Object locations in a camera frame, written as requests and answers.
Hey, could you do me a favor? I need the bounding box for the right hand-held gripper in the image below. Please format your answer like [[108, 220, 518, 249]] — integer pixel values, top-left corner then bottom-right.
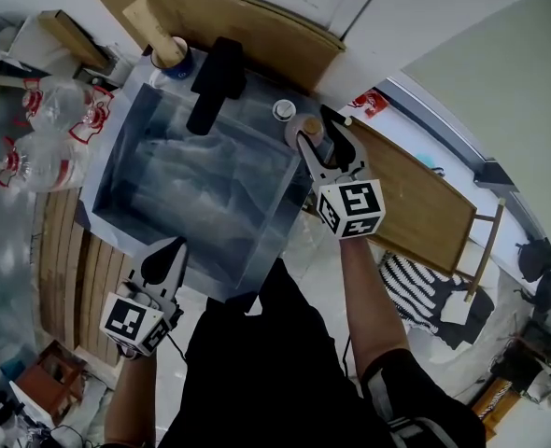
[[296, 105, 388, 241]]

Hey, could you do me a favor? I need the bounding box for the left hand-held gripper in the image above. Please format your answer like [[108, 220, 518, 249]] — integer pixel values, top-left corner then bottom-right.
[[99, 236, 187, 357]]

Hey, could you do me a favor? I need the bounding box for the small flask with cork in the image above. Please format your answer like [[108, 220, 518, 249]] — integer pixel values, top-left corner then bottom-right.
[[283, 113, 327, 152]]

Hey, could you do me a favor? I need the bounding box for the person's left forearm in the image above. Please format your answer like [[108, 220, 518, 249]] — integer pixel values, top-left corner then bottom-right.
[[103, 355, 159, 448]]

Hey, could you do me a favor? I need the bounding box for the person's right forearm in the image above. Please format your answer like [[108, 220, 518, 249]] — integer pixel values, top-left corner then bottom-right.
[[339, 238, 410, 383]]

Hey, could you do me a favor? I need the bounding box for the small white cap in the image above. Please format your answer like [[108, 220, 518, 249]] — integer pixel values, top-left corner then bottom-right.
[[272, 99, 297, 121]]

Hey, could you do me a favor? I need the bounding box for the red and white packet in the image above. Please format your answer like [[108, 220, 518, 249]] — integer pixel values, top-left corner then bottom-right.
[[349, 89, 389, 119]]

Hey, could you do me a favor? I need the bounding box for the wooden slat decking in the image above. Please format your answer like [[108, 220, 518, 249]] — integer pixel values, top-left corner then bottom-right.
[[35, 188, 140, 369]]

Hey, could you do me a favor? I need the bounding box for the black faucet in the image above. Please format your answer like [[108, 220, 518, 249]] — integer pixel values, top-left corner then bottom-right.
[[185, 36, 247, 135]]

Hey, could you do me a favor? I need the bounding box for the large brown cardboard sheet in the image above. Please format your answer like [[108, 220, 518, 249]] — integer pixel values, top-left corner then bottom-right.
[[81, 0, 347, 96]]

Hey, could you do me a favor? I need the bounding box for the person's black clothing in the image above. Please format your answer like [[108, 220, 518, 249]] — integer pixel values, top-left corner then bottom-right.
[[156, 257, 487, 448]]

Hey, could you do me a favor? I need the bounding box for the black white striped blanket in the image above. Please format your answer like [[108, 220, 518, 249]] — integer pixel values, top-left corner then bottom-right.
[[377, 252, 455, 336]]

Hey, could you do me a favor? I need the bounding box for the red-brown wooden stool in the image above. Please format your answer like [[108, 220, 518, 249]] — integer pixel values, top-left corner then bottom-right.
[[16, 341, 89, 427]]

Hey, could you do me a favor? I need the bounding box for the blue mug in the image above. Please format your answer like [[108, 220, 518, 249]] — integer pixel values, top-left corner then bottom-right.
[[148, 36, 194, 81]]

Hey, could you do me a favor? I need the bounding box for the small blue box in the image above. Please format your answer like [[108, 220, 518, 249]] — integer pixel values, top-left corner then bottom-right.
[[0, 359, 27, 382]]

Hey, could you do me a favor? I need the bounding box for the white board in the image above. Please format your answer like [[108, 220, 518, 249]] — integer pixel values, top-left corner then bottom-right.
[[8, 380, 56, 432]]

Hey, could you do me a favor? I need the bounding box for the white paper sheet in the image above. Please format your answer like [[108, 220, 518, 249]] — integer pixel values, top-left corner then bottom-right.
[[441, 289, 475, 326]]

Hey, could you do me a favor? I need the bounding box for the black garment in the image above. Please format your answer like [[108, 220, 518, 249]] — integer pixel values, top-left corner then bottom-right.
[[436, 275, 497, 350]]

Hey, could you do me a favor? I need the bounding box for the narrow brown cardboard box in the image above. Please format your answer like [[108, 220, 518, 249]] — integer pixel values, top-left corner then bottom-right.
[[36, 9, 114, 73]]

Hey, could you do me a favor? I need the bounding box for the white flat panel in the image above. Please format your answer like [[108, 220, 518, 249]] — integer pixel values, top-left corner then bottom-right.
[[7, 14, 86, 75]]

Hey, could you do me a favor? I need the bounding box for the clear water jug red handle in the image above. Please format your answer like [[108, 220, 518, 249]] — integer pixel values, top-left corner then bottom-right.
[[0, 131, 93, 194], [21, 75, 95, 133], [67, 85, 118, 145]]

